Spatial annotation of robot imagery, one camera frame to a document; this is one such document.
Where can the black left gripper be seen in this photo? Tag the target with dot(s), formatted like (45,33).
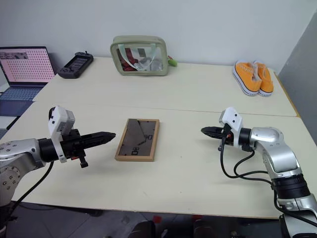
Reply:
(73,145)

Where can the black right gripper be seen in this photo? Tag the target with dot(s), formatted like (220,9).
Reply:
(226,138)

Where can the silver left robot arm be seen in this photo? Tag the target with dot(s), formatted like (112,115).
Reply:
(17,151)

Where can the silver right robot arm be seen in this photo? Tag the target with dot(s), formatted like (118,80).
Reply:
(277,148)

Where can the orange canvas shoe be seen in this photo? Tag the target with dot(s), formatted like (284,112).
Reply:
(266,81)
(245,74)

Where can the black handheld controller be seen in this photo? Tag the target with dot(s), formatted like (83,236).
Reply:
(75,65)

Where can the small green plush charm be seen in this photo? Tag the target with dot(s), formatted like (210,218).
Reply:
(173,61)

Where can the red item inside pouch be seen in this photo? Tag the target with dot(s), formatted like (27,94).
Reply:
(128,60)

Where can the green transparent pouch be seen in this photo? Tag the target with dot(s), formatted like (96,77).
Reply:
(138,55)

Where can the dark rounded shape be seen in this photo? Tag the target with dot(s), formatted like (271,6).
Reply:
(144,229)

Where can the blue laptop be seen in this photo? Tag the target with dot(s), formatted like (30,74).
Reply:
(24,67)

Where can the grey partition panel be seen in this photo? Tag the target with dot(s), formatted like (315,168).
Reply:
(301,74)

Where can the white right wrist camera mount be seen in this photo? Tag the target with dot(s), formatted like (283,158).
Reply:
(234,121)

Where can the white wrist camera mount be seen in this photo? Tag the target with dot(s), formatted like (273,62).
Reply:
(57,119)
(234,121)

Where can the wooden framed clock picture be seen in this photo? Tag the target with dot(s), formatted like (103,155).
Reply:
(137,141)

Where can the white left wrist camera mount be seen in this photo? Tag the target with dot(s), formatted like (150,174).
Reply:
(57,119)

